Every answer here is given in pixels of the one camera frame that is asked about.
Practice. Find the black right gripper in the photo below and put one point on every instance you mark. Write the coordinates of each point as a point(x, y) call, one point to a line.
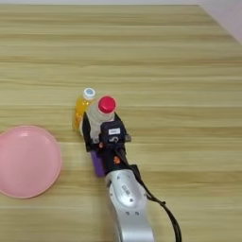
point(112, 156)

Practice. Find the clear water bottle red cap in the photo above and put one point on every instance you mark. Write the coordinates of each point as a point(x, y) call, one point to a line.
point(106, 104)

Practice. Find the orange juice bottle white cap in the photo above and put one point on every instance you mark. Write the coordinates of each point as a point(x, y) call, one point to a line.
point(81, 108)

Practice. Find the pink round plate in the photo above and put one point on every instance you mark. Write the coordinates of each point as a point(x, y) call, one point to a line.
point(28, 162)

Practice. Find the purple rectangular block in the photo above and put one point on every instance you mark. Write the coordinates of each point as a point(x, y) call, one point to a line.
point(98, 165)

